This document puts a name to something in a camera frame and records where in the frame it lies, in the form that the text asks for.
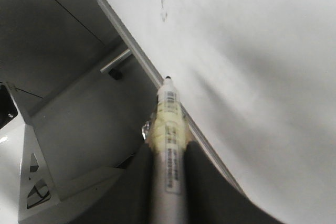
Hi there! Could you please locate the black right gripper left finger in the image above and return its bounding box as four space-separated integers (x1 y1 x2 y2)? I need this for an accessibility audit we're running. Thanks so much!
78 144 153 223

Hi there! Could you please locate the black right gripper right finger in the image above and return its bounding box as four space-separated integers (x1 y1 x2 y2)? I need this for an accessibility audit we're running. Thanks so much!
184 141 280 223

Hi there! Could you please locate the white taped whiteboard marker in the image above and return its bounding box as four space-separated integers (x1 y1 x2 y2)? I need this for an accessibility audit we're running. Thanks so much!
145 76 189 223

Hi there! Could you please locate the silver metal rod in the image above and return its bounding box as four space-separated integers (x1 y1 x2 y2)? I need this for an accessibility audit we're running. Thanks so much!
100 49 132 74

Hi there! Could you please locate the white whiteboard with aluminium frame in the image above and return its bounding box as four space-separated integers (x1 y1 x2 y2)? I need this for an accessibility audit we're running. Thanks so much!
100 0 335 223

